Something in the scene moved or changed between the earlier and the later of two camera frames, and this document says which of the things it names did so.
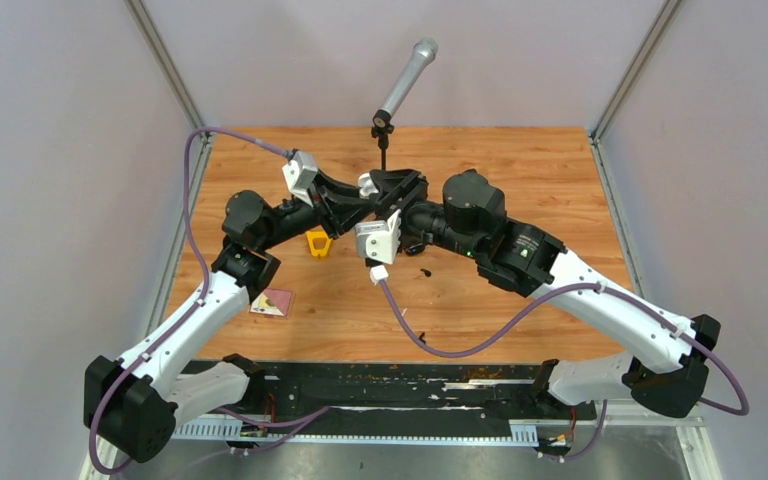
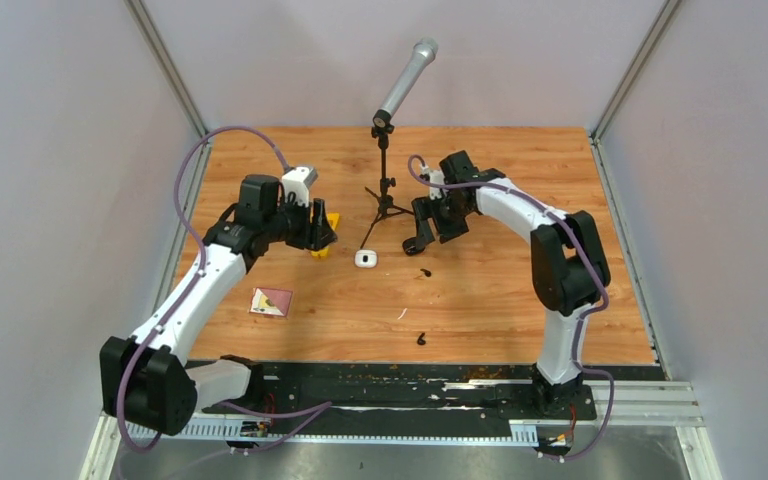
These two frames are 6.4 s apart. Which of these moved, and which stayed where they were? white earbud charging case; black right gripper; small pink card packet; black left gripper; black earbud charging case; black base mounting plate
Moved: white earbud charging case; black right gripper; black left gripper
Stayed: black base mounting plate; black earbud charging case; small pink card packet
